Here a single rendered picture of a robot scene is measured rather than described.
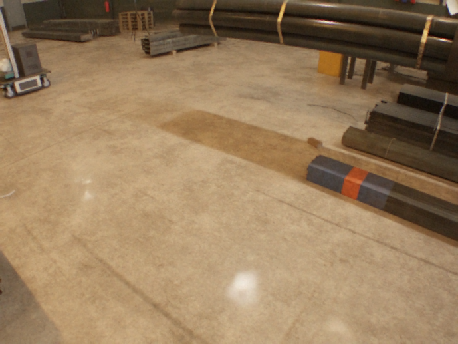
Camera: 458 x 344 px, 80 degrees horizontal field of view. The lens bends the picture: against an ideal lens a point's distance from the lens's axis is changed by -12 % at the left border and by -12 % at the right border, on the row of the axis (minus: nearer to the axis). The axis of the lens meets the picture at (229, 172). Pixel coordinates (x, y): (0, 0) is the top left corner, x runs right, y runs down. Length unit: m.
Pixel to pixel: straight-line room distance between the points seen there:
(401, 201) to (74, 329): 2.41
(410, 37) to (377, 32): 0.26
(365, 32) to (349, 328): 2.22
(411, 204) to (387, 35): 1.37
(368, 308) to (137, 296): 1.37
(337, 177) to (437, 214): 0.84
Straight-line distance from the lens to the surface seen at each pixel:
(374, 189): 2.63
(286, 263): 2.07
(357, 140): 3.46
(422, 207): 2.62
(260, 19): 3.23
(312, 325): 1.84
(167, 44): 7.94
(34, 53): 6.41
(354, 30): 2.87
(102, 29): 12.92
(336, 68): 6.36
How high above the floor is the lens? 1.56
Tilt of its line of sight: 33 degrees down
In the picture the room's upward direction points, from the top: straight up
